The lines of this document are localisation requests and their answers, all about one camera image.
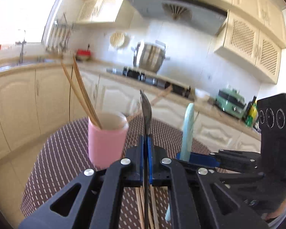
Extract light blue spatula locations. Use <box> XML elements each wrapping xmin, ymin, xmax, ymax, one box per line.
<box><xmin>165</xmin><ymin>102</ymin><xmax>196</xmax><ymax>222</ymax></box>

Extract black spoon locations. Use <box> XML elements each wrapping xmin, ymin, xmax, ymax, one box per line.
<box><xmin>140</xmin><ymin>90</ymin><xmax>151</xmax><ymax>228</ymax></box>

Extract long wooden chopstick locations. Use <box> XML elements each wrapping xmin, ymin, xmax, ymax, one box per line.
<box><xmin>126</xmin><ymin>84</ymin><xmax>173</xmax><ymax>123</ymax></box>

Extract cream lower kitchen cabinets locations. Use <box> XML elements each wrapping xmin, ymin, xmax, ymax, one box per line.
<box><xmin>0</xmin><ymin>67</ymin><xmax>260</xmax><ymax>159</ymax></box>

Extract cream kitchen cabinets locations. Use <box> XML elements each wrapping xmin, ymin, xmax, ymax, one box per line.
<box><xmin>76</xmin><ymin>0</ymin><xmax>286</xmax><ymax>84</ymax></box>
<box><xmin>0</xmin><ymin>67</ymin><xmax>260</xmax><ymax>159</ymax></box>

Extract cream upper kitchen cabinets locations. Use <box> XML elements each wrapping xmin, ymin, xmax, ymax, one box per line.
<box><xmin>76</xmin><ymin>0</ymin><xmax>286</xmax><ymax>84</ymax></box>

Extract chrome kitchen faucet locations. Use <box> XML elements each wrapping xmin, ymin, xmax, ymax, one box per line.
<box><xmin>15</xmin><ymin>39</ymin><xmax>27</xmax><ymax>64</ymax></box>

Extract kitchen window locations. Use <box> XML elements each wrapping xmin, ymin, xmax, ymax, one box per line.
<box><xmin>0</xmin><ymin>0</ymin><xmax>56</xmax><ymax>49</ymax></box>

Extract person's right hand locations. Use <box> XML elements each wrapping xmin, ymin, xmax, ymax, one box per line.
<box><xmin>264</xmin><ymin>199</ymin><xmax>286</xmax><ymax>221</ymax></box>

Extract pink utensil holder cup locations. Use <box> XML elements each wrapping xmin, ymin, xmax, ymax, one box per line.
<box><xmin>88</xmin><ymin>111</ymin><xmax>129</xmax><ymax>169</ymax></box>

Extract brown polka dot tablecloth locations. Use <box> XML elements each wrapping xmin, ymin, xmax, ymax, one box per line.
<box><xmin>20</xmin><ymin>116</ymin><xmax>215</xmax><ymax>228</ymax></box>

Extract green electric cooker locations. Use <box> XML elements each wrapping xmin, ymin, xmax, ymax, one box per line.
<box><xmin>214</xmin><ymin>88</ymin><xmax>246</xmax><ymax>119</ymax></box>

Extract white ceramic bowl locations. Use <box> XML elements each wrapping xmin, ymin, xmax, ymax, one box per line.
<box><xmin>195</xmin><ymin>88</ymin><xmax>210</xmax><ymax>102</ymax></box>

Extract green oil bottle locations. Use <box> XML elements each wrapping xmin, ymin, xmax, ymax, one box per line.
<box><xmin>242</xmin><ymin>96</ymin><xmax>258</xmax><ymax>127</ymax></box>

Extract black gas stove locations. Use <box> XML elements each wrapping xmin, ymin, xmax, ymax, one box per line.
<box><xmin>106</xmin><ymin>67</ymin><xmax>194</xmax><ymax>98</ymax></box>

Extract stainless steel steamer pot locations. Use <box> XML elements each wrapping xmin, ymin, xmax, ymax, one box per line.
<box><xmin>131</xmin><ymin>40</ymin><xmax>170</xmax><ymax>73</ymax></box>

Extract grey range hood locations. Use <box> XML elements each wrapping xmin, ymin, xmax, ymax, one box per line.
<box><xmin>128</xmin><ymin>0</ymin><xmax>228</xmax><ymax>35</ymax></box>

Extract cream round steamer tray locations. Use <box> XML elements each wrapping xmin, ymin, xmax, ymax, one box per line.
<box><xmin>109</xmin><ymin>32</ymin><xmax>130</xmax><ymax>49</ymax></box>

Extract red bowl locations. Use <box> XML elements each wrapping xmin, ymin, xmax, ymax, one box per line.
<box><xmin>75</xmin><ymin>49</ymin><xmax>91</xmax><ymax>61</ymax></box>

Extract stainless steel sink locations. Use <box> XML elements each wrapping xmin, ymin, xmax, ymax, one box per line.
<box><xmin>0</xmin><ymin>58</ymin><xmax>55</xmax><ymax>72</ymax></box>

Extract hanging utensil rack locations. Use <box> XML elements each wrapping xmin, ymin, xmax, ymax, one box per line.
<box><xmin>46</xmin><ymin>12</ymin><xmax>74</xmax><ymax>56</ymax></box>

